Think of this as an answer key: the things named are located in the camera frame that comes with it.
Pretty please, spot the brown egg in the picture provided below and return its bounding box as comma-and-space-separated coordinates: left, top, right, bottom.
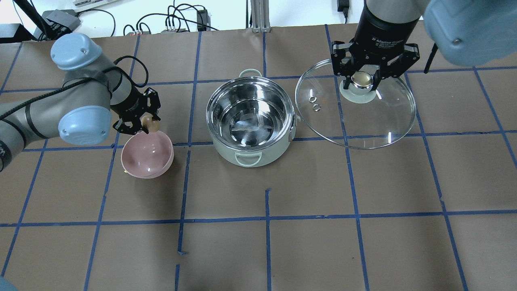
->
140, 115, 160, 134

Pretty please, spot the pale green steel pot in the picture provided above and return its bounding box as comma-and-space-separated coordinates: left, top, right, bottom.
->
206, 68, 301, 168

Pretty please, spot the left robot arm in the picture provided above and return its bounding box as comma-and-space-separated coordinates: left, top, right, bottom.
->
0, 33, 161, 170

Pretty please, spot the glass pot lid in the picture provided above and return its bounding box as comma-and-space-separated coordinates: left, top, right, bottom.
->
295, 59, 416, 150

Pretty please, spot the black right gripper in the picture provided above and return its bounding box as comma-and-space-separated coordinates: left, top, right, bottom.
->
331, 6, 420, 91

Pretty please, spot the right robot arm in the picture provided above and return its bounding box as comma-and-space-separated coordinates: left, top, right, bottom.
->
331, 0, 517, 94

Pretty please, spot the aluminium frame post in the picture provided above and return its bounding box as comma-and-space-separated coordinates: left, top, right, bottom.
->
250, 0, 271, 33

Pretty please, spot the black cable bundle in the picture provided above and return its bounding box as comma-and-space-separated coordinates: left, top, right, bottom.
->
77, 0, 221, 37

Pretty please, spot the pink bowl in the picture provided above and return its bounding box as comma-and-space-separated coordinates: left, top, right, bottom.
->
120, 131, 175, 179

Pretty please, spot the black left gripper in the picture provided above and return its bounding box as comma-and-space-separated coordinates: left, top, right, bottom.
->
111, 88, 161, 135

